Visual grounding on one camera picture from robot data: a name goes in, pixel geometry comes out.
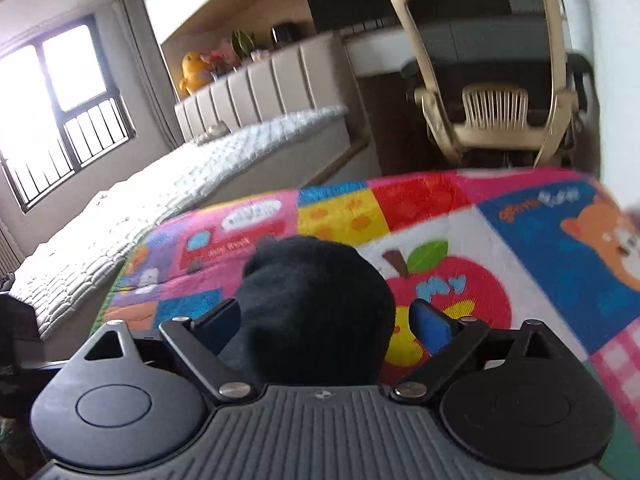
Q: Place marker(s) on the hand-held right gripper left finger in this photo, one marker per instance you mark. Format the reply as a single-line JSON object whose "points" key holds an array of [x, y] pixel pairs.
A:
{"points": [[217, 327]]}

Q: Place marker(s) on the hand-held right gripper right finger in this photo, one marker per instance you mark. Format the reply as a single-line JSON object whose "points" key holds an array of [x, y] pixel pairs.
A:
{"points": [[430, 325]]}

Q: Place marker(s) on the black knit garment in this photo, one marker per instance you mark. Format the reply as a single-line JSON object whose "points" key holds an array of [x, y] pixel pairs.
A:
{"points": [[310, 300]]}

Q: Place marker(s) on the person's dark patterned clothing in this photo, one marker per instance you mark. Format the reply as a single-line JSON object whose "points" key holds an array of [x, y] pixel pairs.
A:
{"points": [[10, 435]]}

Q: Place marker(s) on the colourful cartoon printed blanket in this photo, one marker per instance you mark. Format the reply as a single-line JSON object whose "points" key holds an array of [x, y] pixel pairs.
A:
{"points": [[525, 260]]}

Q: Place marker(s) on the window with black bars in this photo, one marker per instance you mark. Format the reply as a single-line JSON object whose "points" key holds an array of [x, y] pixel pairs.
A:
{"points": [[55, 110]]}

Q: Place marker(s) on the yellow plush toy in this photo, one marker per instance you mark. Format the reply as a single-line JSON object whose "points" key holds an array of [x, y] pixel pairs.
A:
{"points": [[194, 75]]}

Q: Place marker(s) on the grey curtain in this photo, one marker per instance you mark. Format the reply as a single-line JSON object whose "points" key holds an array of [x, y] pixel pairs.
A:
{"points": [[145, 70]]}

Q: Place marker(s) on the beige mesh office chair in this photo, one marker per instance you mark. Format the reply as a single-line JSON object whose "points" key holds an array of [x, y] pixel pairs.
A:
{"points": [[480, 60]]}

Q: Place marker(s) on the green potted plant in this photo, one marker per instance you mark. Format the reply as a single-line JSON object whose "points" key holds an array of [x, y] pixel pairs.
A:
{"points": [[242, 42]]}

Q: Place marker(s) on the black round appliance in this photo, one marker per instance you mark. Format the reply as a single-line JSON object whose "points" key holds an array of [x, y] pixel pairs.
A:
{"points": [[284, 35]]}

